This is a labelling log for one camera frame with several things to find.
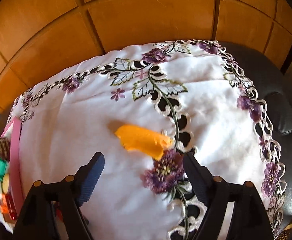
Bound orange plastic case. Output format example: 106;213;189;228
115;125;175;161

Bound green ribbed plastic holder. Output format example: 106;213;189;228
0;159;9;181

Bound orange toy blocks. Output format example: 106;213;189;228
0;194;9;214

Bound clear jar black lid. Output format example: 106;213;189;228
0;137;10;161

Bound pink white shallow box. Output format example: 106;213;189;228
0;118;24;220

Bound white floral embroidered tablecloth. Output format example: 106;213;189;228
9;40;286;239

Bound black leather chair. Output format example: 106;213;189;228
221;42;292;224

